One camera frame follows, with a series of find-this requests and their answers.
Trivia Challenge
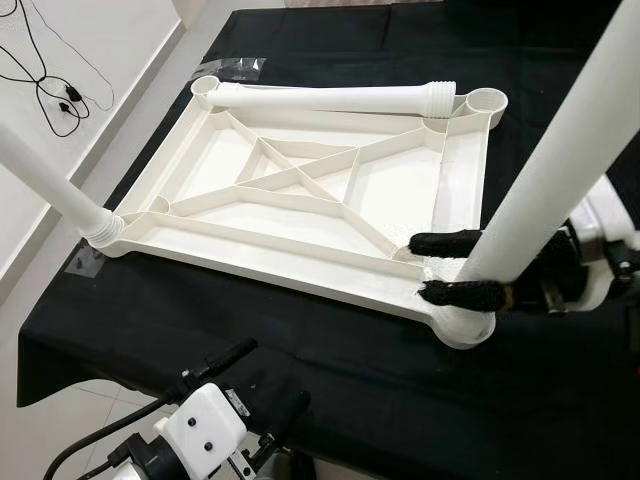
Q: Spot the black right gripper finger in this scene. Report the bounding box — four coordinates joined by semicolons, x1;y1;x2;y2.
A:
417;279;515;314
407;229;485;260

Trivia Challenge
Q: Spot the thin black power cable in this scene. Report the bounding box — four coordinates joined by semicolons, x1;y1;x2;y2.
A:
0;0;114;139

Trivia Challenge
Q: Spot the clear plastic bag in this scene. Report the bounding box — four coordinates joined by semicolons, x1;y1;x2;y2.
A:
213;57;267;81

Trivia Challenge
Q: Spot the translucent tape patch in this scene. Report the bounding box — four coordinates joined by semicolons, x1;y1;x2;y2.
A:
68;248;107;277

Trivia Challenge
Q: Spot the white plastic table leg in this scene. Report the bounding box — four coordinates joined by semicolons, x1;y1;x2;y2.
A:
0;122;126;246
455;0;640;291
205;80;463;114

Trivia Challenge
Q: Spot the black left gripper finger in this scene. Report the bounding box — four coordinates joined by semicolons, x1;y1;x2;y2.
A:
260;390;312;449
180;337;260;388

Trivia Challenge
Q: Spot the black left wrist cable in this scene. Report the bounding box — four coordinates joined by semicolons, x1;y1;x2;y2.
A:
42;395;181;480

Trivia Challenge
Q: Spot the white plastic table top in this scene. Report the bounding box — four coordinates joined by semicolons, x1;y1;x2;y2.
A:
98;75;509;351

